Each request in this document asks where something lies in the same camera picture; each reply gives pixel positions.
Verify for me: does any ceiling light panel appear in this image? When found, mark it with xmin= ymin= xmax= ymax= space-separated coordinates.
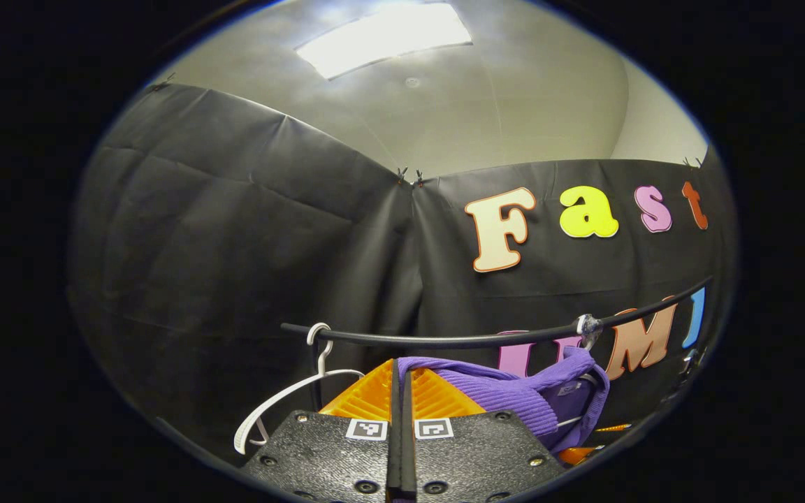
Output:
xmin=296 ymin=2 xmax=473 ymax=80

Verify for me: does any purple ribbed shirt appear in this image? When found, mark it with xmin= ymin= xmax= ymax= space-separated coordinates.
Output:
xmin=397 ymin=346 xmax=611 ymax=455

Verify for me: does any plain white clothes hanger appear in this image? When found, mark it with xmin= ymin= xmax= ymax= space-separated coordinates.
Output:
xmin=233 ymin=323 xmax=365 ymax=455

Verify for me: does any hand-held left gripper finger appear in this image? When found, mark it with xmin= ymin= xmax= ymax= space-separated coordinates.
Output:
xmin=402 ymin=367 xmax=567 ymax=503
xmin=238 ymin=358 xmax=403 ymax=503

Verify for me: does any black backdrop cloth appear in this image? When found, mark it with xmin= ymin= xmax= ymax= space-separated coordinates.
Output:
xmin=71 ymin=82 xmax=735 ymax=462

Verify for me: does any white hanger with taped hook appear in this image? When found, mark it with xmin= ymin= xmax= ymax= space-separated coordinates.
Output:
xmin=555 ymin=314 xmax=606 ymax=428

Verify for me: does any black clothes rack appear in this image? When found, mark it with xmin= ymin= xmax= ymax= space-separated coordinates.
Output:
xmin=280 ymin=276 xmax=718 ymax=420

